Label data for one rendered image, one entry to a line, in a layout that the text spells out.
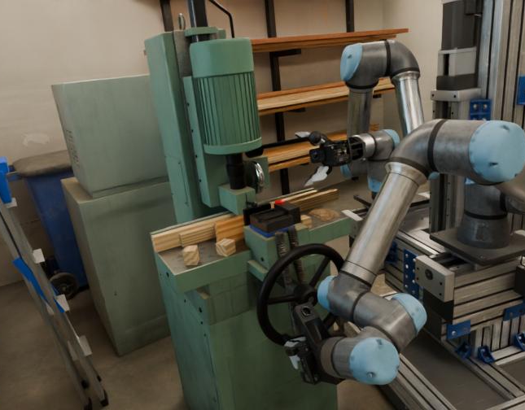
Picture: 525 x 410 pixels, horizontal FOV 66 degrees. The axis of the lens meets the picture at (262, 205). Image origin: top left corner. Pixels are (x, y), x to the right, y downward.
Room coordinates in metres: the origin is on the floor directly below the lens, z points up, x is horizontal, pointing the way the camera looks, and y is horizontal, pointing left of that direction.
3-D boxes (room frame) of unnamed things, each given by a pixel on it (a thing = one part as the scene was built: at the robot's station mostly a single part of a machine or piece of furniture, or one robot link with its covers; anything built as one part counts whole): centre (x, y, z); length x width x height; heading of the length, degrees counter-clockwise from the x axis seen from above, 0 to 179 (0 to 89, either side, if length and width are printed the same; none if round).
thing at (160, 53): (1.50, 0.20, 1.16); 0.22 x 0.22 x 0.72; 27
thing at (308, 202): (1.28, -0.01, 0.92); 0.60 x 0.02 x 0.04; 117
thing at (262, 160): (1.47, 0.01, 1.02); 0.09 x 0.07 x 0.12; 117
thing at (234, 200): (1.26, 0.08, 0.99); 0.14 x 0.07 x 0.09; 27
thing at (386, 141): (1.27, -0.39, 1.12); 0.11 x 0.08 x 0.09; 117
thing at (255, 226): (1.07, -0.04, 0.99); 0.13 x 0.11 x 0.06; 117
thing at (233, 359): (1.34, 0.13, 0.36); 0.58 x 0.45 x 0.71; 27
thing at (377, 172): (1.27, -0.41, 1.03); 0.11 x 0.08 x 0.11; 87
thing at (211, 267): (1.15, 0.01, 0.87); 0.61 x 0.30 x 0.06; 117
